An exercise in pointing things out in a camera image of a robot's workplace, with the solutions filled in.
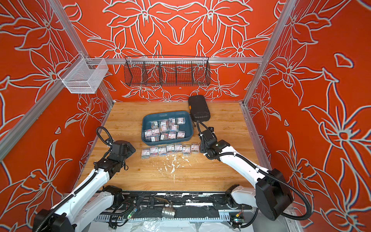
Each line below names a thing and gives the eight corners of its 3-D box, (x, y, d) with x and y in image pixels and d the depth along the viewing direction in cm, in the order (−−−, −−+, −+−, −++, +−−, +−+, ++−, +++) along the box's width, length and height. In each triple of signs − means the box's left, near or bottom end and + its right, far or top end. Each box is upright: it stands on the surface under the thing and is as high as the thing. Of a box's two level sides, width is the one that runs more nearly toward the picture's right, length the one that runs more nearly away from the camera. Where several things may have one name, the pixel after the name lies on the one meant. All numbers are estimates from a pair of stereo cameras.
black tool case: (193, 124, 106) (193, 120, 102) (187, 100, 123) (187, 95, 119) (211, 122, 108) (212, 117, 103) (203, 98, 124) (203, 94, 120)
